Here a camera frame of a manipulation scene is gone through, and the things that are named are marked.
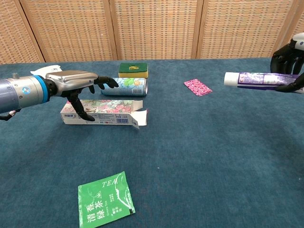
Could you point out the blue table mat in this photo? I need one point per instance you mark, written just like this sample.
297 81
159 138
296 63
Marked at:
190 154

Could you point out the bamboo folding screen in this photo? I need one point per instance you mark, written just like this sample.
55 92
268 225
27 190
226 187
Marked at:
152 28

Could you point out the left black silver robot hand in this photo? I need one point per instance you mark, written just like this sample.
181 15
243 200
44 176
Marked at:
71 79

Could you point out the green yellow sponge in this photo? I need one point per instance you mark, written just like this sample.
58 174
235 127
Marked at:
133 70

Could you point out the small pink white packet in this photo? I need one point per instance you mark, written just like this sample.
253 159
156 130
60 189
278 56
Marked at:
197 87

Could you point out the purple white toothpaste tube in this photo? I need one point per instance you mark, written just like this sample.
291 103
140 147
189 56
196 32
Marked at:
256 79

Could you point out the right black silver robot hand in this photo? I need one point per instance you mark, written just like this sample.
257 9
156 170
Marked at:
285 59

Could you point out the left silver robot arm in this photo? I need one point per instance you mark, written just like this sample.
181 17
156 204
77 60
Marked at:
21 93

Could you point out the light blue beverage can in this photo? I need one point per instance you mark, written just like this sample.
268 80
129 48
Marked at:
128 86

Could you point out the floral long box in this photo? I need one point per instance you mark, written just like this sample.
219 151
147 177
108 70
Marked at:
109 111

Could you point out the green tea sachet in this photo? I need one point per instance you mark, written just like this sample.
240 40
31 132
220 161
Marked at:
105 202

